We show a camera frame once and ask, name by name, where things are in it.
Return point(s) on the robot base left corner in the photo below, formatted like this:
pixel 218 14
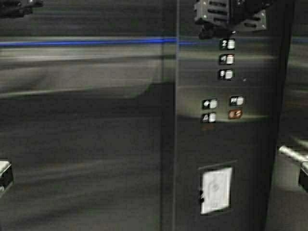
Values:
pixel 6 176

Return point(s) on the side elevator handrail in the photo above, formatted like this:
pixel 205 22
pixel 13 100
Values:
pixel 294 149

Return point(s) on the robot base right corner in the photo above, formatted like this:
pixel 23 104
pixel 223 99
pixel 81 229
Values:
pixel 303 176

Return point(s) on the red alarm button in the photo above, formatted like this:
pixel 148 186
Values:
pixel 235 113

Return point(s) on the elevator floor button panel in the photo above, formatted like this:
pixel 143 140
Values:
pixel 244 70

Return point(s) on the white notice card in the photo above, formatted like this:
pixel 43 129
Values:
pixel 215 190

